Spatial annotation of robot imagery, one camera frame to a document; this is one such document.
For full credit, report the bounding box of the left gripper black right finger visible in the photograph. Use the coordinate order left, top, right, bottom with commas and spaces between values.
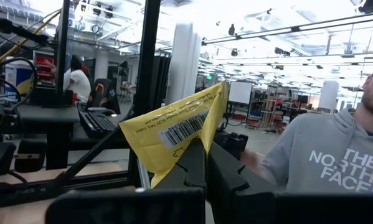
206, 141, 373, 224

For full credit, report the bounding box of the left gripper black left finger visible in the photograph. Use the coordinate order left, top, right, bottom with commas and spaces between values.
45, 138, 206, 224

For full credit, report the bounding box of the lemon yellow tea packet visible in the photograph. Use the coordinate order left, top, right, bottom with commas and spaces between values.
119, 81, 229, 189

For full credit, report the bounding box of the black keyboard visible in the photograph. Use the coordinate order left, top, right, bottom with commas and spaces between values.
78, 110, 118, 138

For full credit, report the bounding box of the black and orange office chair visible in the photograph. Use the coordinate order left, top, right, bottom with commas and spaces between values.
90, 78, 121, 115

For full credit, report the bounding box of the white board on stand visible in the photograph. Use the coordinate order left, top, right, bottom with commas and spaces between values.
228, 81, 253, 105

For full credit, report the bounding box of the white round pillar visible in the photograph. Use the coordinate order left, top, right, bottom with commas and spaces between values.
166, 21, 203, 106
318, 80, 340, 110

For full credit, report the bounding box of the dark grey desk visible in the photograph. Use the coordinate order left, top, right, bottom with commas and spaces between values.
16, 104, 134, 170

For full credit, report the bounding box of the red parts bin shelf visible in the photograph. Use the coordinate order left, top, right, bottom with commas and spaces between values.
33, 51, 55, 84

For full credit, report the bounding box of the black pole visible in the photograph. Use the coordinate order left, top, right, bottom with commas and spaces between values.
55, 0, 71, 106

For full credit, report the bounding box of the white and blue box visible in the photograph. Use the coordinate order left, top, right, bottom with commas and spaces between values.
4, 60, 35, 95

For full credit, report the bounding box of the black aluminium table frame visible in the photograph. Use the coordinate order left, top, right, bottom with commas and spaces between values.
0, 0, 162, 210

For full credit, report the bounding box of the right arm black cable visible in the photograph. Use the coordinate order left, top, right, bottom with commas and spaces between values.
0, 57, 39, 110

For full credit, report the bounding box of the yellow hanging cable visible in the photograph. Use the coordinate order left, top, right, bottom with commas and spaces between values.
0, 9, 62, 70

